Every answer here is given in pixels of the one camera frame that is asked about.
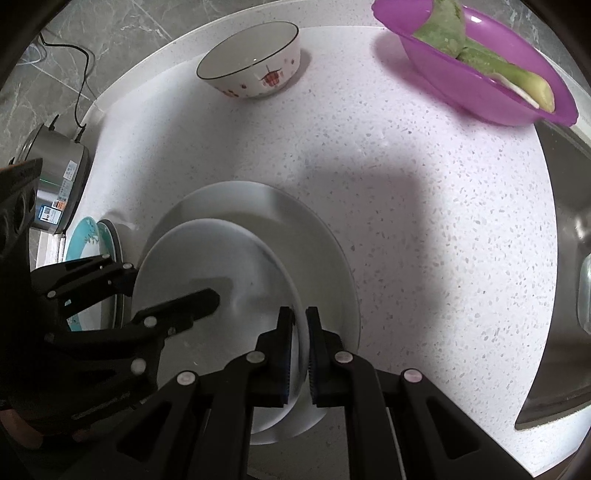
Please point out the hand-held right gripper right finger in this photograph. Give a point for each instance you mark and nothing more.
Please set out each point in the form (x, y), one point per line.
(316, 364)

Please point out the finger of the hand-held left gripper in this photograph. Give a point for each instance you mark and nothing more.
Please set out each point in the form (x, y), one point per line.
(83, 277)
(175, 311)

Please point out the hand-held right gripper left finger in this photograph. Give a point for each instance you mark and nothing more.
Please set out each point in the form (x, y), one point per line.
(289, 364)

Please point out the small teal floral plate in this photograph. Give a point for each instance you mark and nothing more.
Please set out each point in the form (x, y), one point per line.
(85, 235)

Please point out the white plate with grey rim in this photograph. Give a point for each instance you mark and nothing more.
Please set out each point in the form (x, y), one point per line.
(114, 249)

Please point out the small white bowl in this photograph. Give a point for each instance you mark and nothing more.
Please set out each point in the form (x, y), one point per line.
(207, 258)

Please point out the large white bowl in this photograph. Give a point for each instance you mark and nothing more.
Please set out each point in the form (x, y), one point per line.
(323, 277)

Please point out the patterned bowl with black rim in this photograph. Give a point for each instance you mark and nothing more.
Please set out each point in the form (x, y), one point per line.
(249, 69)

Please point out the person's left hand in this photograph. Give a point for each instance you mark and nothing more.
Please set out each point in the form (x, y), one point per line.
(27, 429)

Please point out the stainless steel rice cooker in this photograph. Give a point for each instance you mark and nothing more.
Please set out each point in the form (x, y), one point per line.
(55, 170)

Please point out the clear glass bowl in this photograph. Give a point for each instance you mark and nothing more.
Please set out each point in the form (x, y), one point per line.
(585, 295)

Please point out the stainless steel sink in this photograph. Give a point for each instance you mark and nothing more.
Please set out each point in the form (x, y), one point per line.
(563, 207)

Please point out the purple plastic basin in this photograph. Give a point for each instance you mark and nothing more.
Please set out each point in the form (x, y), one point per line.
(466, 87)

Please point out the pale vegetable slice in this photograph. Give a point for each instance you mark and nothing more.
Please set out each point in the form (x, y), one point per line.
(519, 92)

